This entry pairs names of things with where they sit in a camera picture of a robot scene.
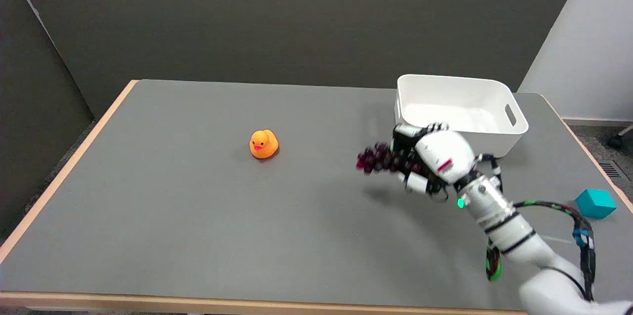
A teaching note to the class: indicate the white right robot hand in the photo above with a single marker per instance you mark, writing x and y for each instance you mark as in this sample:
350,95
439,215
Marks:
442,153

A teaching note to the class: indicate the dark red grape bunch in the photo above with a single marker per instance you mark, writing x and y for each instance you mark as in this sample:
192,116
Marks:
378,158

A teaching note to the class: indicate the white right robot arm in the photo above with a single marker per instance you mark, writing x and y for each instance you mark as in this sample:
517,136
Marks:
514,236

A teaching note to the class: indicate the white plastic storage box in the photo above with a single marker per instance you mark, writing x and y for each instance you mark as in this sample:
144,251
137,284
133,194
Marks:
457,107

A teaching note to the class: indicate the teal cube block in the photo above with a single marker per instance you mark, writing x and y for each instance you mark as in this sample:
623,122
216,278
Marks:
595,203

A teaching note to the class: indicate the black floor vent grille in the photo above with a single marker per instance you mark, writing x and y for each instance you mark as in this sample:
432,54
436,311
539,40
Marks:
613,170

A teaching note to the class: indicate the black chair caster wheel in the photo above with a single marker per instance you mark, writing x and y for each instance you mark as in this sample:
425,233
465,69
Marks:
616,141

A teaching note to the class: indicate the orange rubber duck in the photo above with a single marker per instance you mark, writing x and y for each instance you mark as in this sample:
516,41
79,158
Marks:
263,144

